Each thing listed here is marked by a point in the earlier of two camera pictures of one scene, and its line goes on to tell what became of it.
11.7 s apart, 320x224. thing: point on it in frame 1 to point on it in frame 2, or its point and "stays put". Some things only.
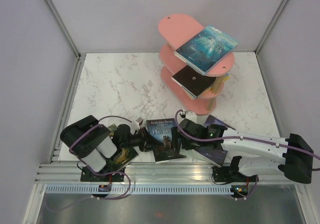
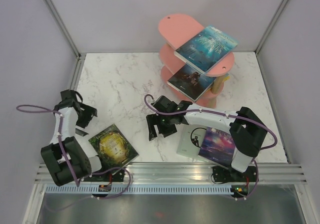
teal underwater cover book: (205, 51) stays put
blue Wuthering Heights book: (161, 129) to (190, 82)
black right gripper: (175, 137) to (152, 120)
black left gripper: (148, 143) to (89, 112)
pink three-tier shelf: (175, 29) stays put
